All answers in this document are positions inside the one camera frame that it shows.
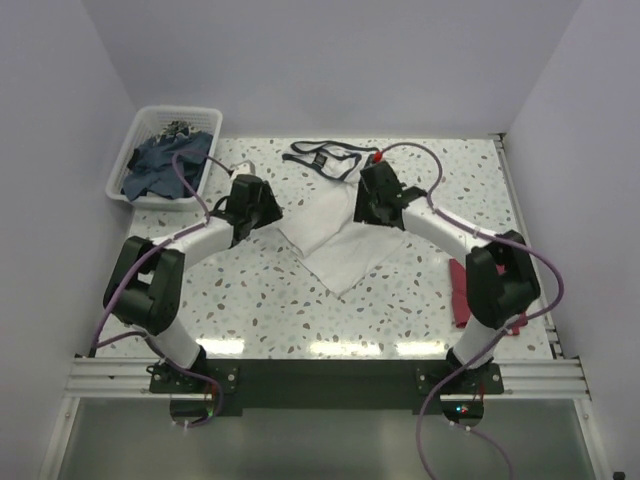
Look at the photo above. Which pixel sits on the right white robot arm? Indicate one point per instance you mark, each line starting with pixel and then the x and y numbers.
pixel 501 283

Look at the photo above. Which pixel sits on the white tank top navy trim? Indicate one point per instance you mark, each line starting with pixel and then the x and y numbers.
pixel 325 238

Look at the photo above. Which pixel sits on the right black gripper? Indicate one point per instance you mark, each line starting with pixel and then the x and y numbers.
pixel 362 211

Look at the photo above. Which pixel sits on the patterned tank top in basket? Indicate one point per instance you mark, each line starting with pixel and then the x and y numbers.
pixel 177 128

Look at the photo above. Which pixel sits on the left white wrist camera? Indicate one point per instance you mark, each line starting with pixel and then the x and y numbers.
pixel 246 167

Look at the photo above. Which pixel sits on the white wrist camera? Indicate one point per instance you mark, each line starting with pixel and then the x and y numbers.
pixel 246 167
pixel 377 157

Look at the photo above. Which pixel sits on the aluminium front rail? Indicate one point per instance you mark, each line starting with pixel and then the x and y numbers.
pixel 109 378

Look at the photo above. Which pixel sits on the blue denim tank top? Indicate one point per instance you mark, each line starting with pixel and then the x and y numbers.
pixel 151 170

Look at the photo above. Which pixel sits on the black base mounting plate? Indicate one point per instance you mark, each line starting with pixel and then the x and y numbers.
pixel 229 387

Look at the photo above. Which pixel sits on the red tank top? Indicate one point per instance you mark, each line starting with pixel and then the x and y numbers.
pixel 461 311

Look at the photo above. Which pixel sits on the white plastic basket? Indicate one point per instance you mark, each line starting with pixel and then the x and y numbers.
pixel 150 123

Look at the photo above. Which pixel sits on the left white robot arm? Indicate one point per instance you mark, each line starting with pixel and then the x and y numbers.
pixel 144 290

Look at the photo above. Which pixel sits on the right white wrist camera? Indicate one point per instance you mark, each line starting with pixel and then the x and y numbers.
pixel 377 157

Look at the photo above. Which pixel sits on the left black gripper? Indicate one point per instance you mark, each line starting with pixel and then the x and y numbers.
pixel 273 211

